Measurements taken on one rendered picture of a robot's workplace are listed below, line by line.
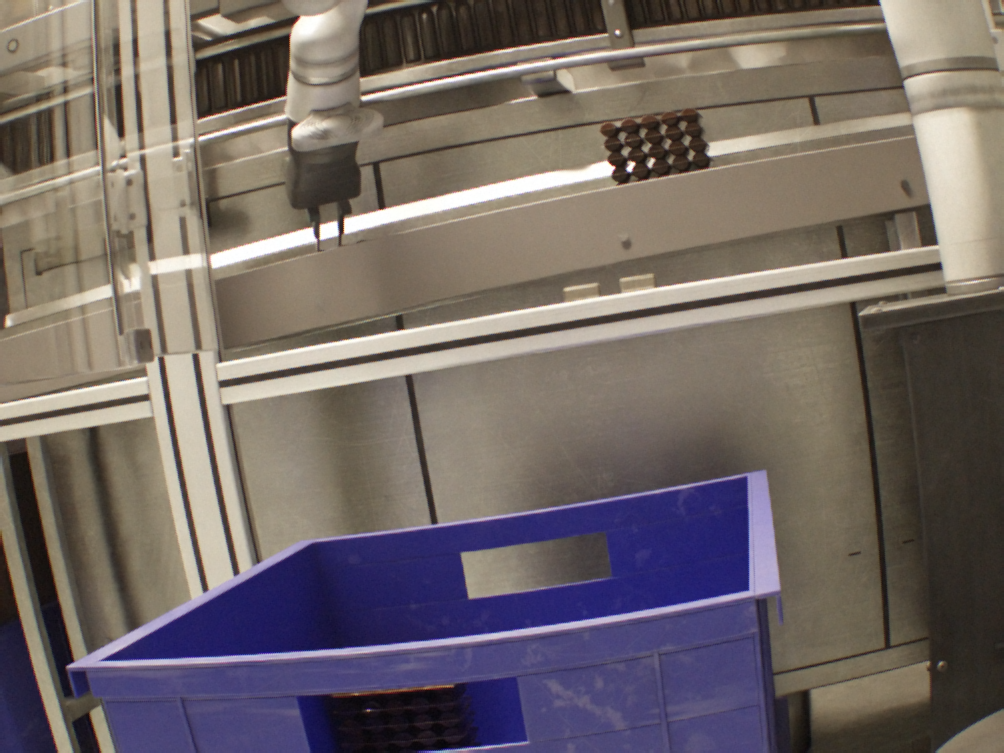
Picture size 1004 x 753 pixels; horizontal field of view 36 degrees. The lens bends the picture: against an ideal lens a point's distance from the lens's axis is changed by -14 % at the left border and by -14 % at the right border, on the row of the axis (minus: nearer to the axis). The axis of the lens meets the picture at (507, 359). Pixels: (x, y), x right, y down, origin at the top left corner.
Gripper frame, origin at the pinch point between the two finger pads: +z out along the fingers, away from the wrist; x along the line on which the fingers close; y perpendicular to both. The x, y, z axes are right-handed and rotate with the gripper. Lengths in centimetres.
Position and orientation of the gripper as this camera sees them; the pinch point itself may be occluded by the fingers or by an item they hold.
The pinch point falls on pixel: (328, 254)
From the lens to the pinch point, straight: 180.6
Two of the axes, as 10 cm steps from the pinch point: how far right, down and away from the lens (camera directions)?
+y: -3.3, -6.6, 6.8
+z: -0.4, 7.2, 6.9
